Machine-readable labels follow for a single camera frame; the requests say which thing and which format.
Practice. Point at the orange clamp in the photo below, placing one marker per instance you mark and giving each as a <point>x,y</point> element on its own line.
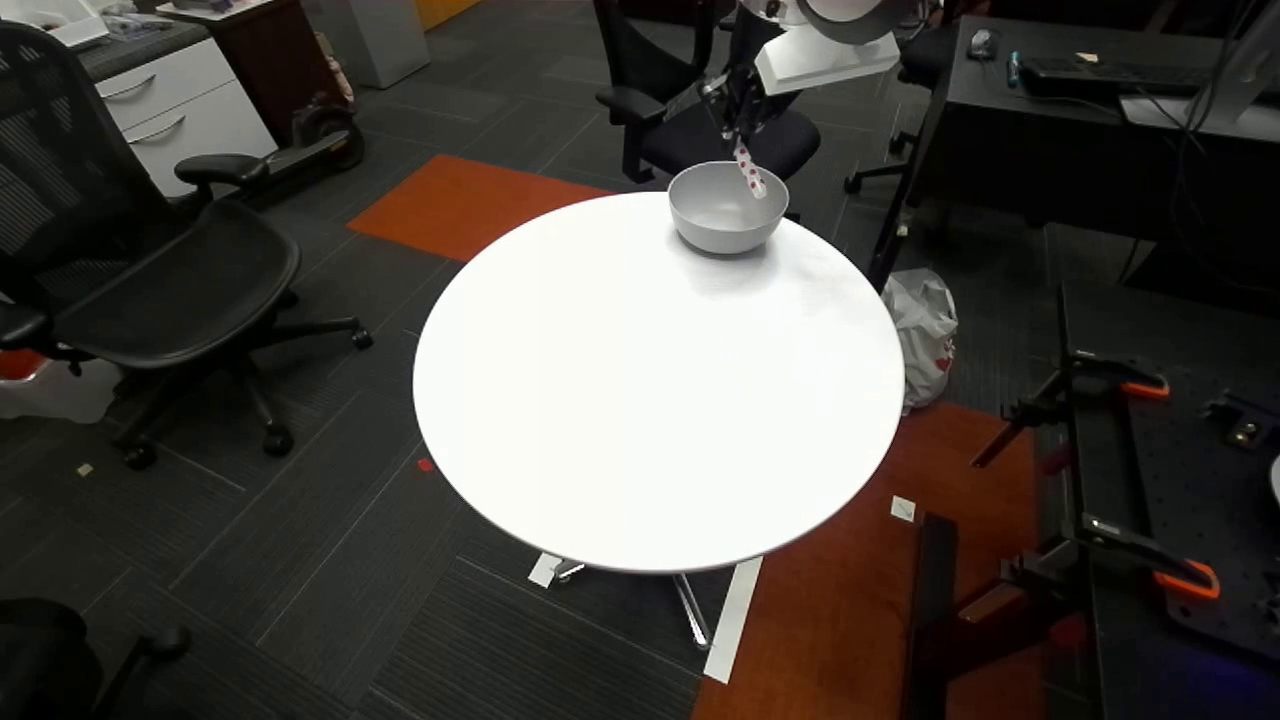
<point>1073,382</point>
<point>1059,565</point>

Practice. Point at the white drawer cabinet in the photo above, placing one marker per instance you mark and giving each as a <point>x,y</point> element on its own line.
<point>174,92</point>

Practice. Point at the black desk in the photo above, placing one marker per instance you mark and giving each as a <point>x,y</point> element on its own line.
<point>1156,139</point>

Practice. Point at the round white table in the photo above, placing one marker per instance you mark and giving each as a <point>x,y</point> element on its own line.
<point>606,394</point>

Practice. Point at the white plastic bag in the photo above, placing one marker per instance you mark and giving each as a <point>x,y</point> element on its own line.
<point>927,323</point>

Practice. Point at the black mesh office chair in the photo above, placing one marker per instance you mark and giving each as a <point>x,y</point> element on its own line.
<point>97,265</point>

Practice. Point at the grey bowl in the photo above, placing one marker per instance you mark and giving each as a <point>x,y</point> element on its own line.
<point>718,215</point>

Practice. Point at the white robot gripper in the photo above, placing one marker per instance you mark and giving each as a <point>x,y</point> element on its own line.
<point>831,43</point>

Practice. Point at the white marker with red dots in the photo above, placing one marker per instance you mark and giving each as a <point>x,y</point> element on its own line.
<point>748,168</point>

